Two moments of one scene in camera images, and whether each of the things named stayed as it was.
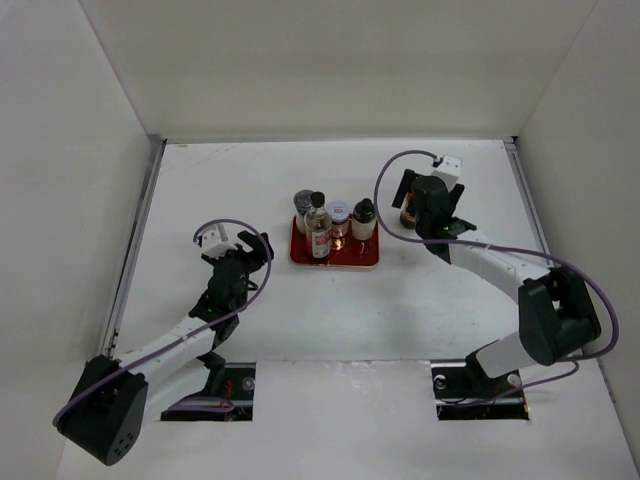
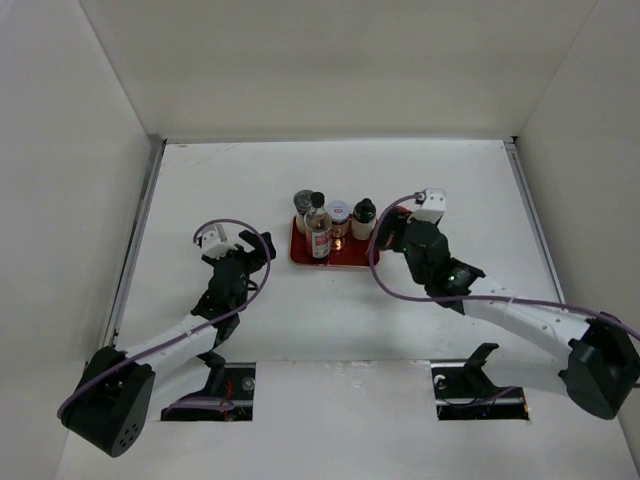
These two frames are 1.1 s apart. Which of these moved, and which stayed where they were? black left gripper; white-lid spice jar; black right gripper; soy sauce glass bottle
Moved: black right gripper
Stayed: white-lid spice jar; soy sauce glass bottle; black left gripper
